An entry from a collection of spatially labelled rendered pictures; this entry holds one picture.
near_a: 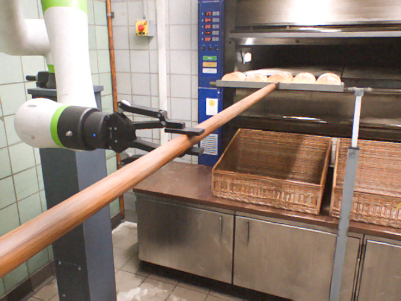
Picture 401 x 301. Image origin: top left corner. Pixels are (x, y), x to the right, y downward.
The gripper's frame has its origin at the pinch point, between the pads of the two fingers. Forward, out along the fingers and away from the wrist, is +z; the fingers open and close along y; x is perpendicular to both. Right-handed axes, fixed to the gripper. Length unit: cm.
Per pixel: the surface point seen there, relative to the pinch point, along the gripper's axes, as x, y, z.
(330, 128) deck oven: -155, 30, 24
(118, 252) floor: -117, 120, -101
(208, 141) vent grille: -152, 45, -50
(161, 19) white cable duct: -155, -31, -84
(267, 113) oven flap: -153, 24, -12
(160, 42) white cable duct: -155, -17, -85
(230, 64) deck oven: -156, -4, -38
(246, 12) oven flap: -156, -34, -29
